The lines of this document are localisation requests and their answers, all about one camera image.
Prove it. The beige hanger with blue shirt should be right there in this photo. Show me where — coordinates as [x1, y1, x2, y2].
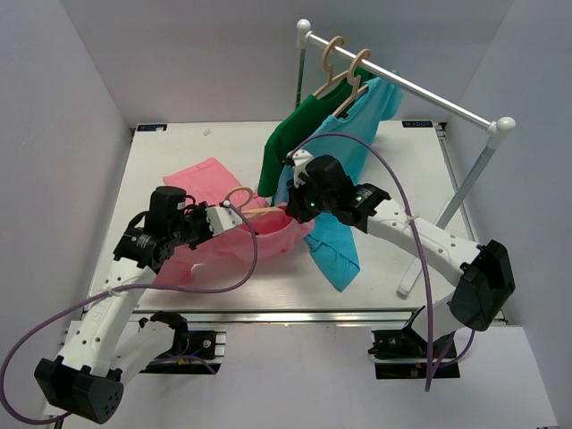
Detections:
[332, 48, 371, 118]

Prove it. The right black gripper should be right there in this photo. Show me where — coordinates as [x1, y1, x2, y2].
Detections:
[285, 174, 335, 225]

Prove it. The white clothes rack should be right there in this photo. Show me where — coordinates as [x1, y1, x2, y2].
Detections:
[295, 17, 517, 229]

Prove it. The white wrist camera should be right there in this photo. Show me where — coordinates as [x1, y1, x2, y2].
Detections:
[206, 201, 244, 237]
[285, 149, 314, 181]

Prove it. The purple cable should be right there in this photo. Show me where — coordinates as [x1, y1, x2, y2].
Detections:
[288, 131, 475, 392]
[0, 203, 259, 425]

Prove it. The beige plastic hanger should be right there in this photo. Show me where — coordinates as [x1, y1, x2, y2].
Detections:
[223, 186, 285, 220]

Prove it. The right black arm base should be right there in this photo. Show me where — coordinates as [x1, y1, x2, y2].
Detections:
[367, 330, 460, 380]

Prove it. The green t shirt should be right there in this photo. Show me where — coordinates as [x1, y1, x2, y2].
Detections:
[257, 69, 385, 198]

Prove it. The beige hanger with green shirt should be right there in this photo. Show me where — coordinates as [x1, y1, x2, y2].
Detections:
[313, 36, 348, 98]

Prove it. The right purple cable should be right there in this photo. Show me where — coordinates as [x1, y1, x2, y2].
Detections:
[288, 131, 475, 392]

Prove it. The pink t shirt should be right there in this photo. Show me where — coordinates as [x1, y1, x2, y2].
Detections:
[155, 157, 315, 287]

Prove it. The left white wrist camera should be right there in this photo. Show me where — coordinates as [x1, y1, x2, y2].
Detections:
[206, 201, 244, 237]

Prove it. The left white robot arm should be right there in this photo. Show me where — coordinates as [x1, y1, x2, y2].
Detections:
[34, 186, 237, 425]

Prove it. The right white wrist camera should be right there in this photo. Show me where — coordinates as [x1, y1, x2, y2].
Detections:
[285, 149, 314, 181]

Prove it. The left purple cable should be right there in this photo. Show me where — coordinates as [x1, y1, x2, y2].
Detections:
[0, 203, 259, 425]

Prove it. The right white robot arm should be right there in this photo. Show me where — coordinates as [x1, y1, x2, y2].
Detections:
[286, 149, 515, 357]

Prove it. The light blue t shirt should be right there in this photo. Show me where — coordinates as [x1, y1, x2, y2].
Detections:
[271, 69, 402, 291]

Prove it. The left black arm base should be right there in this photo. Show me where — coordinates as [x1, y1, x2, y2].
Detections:
[141, 325, 226, 375]

